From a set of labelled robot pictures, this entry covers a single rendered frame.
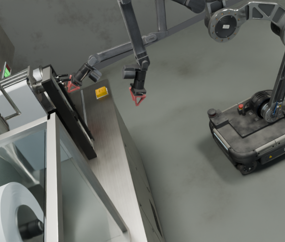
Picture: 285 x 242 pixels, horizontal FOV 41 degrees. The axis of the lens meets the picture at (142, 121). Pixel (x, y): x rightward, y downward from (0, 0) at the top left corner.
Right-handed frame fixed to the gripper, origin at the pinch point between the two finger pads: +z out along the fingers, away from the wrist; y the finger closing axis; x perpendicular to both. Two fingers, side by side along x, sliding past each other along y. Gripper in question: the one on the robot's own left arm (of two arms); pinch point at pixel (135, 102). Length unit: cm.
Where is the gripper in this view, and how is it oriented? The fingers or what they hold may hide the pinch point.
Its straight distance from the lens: 208.3
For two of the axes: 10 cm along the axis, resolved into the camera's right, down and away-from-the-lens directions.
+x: 9.4, -0.3, 3.5
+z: -1.6, 8.4, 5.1
